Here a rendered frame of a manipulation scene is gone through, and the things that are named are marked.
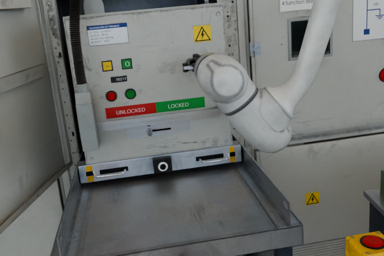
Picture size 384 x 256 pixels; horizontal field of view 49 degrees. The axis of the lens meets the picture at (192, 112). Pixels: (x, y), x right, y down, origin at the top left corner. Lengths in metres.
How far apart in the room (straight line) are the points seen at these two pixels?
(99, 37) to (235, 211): 0.65
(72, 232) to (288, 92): 0.66
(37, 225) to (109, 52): 0.79
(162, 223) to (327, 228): 1.01
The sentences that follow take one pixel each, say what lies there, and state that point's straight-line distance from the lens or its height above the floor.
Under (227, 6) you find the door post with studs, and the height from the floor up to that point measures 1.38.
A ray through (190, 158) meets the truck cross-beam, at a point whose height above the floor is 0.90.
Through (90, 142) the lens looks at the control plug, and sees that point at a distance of 1.28.
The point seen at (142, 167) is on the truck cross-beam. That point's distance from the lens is 1.41.
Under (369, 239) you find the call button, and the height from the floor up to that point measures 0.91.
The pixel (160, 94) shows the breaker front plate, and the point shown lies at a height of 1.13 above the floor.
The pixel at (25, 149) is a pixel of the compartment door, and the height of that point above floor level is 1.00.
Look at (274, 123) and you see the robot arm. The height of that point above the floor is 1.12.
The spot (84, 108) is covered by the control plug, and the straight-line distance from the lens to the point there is 1.25.
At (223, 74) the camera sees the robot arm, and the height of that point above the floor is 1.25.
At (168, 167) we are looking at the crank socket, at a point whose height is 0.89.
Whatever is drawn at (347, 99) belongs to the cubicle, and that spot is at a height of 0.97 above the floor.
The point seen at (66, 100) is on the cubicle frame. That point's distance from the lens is 1.63.
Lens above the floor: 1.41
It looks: 15 degrees down
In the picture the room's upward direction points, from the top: 5 degrees counter-clockwise
